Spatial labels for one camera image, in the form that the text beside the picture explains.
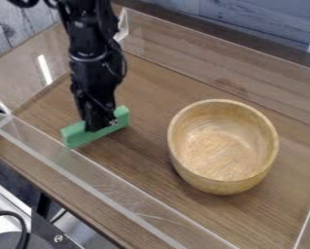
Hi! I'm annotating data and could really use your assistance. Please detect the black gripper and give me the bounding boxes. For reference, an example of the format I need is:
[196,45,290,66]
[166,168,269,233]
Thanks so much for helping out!
[68,52,127,132]

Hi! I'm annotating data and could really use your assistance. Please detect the green rectangular block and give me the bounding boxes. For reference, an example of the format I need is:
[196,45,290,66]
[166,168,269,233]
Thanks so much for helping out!
[62,105,130,149]

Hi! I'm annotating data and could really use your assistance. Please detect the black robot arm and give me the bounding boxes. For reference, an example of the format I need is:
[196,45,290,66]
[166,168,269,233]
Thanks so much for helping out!
[7,0,127,132]

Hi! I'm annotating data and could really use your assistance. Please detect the brown wooden bowl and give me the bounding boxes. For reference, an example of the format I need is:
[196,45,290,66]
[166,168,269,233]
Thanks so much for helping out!
[166,99,280,196]

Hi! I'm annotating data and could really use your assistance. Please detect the black table leg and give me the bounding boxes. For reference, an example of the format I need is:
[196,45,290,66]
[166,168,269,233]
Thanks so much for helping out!
[36,194,52,219]

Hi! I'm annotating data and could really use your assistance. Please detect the clear acrylic corner bracket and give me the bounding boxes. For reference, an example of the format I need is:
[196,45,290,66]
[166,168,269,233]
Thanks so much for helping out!
[114,8,129,43]

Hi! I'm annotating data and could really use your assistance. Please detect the black metal base plate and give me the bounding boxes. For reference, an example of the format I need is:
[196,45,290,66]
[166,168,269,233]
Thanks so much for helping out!
[26,211,85,249]

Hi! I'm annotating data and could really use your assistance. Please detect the black cable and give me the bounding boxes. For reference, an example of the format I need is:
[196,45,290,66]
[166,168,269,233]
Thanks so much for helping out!
[0,210,31,249]

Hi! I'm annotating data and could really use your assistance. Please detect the clear acrylic enclosure walls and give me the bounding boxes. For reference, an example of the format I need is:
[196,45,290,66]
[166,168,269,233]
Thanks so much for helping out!
[0,6,310,249]

